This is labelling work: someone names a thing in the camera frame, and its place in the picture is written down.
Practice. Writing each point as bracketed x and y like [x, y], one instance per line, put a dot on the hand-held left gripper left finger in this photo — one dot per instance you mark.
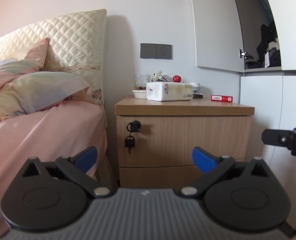
[86, 158]

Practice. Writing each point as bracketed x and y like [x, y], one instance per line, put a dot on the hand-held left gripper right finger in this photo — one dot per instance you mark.
[203, 160]

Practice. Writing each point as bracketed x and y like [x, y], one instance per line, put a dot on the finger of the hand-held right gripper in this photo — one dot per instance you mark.
[273, 137]

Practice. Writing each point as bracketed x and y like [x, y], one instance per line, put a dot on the curved wooden drawer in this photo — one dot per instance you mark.
[163, 176]

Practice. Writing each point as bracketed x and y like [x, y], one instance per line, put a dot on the black drawer keys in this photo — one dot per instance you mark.
[129, 142]

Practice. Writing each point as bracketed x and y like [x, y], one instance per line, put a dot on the wooden nightstand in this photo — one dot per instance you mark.
[178, 105]

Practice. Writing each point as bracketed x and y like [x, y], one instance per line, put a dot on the flat red box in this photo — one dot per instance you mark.
[221, 98]

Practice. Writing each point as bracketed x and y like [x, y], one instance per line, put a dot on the small black item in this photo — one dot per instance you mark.
[198, 95]

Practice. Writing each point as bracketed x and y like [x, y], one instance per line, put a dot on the white and grey jar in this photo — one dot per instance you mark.
[195, 86]

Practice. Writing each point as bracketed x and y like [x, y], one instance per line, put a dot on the white tissue pack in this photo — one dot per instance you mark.
[169, 91]

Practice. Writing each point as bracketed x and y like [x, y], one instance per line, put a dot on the white shallow dish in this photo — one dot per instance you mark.
[139, 94]

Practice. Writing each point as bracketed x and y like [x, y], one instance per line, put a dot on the red ball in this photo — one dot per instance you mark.
[177, 78]

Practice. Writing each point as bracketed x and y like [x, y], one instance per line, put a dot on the metal door hinge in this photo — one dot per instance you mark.
[244, 54]

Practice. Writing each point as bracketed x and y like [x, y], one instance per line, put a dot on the pastel pillow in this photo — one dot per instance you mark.
[30, 90]

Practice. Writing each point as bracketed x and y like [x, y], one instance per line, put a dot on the clear drinking glass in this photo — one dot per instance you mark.
[141, 81]

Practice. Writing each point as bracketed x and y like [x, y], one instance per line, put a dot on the dark clothes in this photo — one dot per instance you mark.
[267, 42]

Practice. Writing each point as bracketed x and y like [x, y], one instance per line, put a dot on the small white flowers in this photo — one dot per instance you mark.
[158, 75]

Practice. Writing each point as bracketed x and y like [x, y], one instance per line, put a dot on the pink pillow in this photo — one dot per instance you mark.
[36, 55]

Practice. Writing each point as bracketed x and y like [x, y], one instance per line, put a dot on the cream quilted headboard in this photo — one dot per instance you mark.
[72, 35]

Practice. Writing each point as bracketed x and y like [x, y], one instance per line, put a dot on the white wardrobe door with hinge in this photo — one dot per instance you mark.
[213, 25]

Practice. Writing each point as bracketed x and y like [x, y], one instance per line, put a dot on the grey wall socket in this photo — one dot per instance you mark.
[164, 52]

